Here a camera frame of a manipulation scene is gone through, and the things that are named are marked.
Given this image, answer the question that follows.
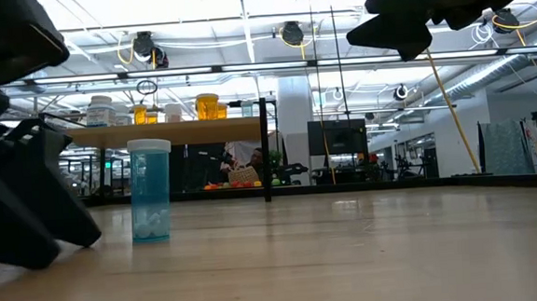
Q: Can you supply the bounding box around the yellow hanging cable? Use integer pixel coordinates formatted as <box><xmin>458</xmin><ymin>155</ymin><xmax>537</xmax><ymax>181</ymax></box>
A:
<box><xmin>424</xmin><ymin>47</ymin><xmax>483</xmax><ymax>177</ymax></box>

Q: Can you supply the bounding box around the white building column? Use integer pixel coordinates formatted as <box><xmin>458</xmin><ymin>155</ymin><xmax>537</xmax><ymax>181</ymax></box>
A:
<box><xmin>274</xmin><ymin>75</ymin><xmax>319</xmax><ymax>187</ymax></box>

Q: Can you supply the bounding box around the thin black hanging cable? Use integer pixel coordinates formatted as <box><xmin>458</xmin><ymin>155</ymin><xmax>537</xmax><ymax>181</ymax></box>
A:
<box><xmin>306</xmin><ymin>0</ymin><xmax>327</xmax><ymax>130</ymax></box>

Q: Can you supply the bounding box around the white cable coil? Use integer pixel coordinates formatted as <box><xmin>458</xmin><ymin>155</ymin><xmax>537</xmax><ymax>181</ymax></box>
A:
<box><xmin>469</xmin><ymin>22</ymin><xmax>498</xmax><ymax>49</ymax></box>

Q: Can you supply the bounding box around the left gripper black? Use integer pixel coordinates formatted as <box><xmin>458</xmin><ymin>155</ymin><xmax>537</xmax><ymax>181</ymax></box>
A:
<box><xmin>0</xmin><ymin>0</ymin><xmax>76</xmax><ymax>140</ymax></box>

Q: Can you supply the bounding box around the black cable coil ring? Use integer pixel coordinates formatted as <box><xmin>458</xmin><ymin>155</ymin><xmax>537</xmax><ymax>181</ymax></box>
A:
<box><xmin>134</xmin><ymin>78</ymin><xmax>159</xmax><ymax>97</ymax></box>

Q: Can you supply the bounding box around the person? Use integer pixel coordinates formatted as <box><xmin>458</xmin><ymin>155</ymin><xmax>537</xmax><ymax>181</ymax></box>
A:
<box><xmin>245</xmin><ymin>146</ymin><xmax>268</xmax><ymax>184</ymax></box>

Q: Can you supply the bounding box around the silver ventilation duct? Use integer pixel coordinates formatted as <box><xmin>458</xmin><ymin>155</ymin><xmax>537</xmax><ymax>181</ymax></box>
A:
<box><xmin>418</xmin><ymin>31</ymin><xmax>537</xmax><ymax>109</ymax></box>

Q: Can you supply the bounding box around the black ceiling cord reel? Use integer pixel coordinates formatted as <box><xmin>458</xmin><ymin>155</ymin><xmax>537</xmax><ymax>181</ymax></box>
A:
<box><xmin>491</xmin><ymin>7</ymin><xmax>521</xmax><ymax>36</ymax></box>
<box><xmin>392</xmin><ymin>81</ymin><xmax>411</xmax><ymax>103</ymax></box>
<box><xmin>152</xmin><ymin>45</ymin><xmax>171</xmax><ymax>71</ymax></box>
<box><xmin>280</xmin><ymin>20</ymin><xmax>307</xmax><ymax>48</ymax></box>
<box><xmin>130</xmin><ymin>30</ymin><xmax>158</xmax><ymax>61</ymax></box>

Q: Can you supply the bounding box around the grey partition panel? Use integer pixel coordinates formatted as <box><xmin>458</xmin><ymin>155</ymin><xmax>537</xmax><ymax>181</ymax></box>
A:
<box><xmin>476</xmin><ymin>117</ymin><xmax>536</xmax><ymax>178</ymax></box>

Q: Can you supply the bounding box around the linear ceiling light strip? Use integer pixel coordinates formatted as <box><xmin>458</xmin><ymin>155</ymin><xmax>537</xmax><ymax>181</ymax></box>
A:
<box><xmin>0</xmin><ymin>45</ymin><xmax>537</xmax><ymax>89</ymax></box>

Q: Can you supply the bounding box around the medium orange pill bottle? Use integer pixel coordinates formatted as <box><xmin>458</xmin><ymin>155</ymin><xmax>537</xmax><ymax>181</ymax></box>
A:
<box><xmin>194</xmin><ymin>92</ymin><xmax>222</xmax><ymax>122</ymax></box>

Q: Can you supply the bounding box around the woven wicker bag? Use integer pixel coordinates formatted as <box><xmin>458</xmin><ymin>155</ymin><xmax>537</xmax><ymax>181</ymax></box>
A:
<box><xmin>227</xmin><ymin>164</ymin><xmax>261</xmax><ymax>185</ymax></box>

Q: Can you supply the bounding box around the wooden shelf black frame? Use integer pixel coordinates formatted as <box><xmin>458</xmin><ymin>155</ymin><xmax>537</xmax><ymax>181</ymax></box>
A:
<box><xmin>36</xmin><ymin>96</ymin><xmax>284</xmax><ymax>216</ymax></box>

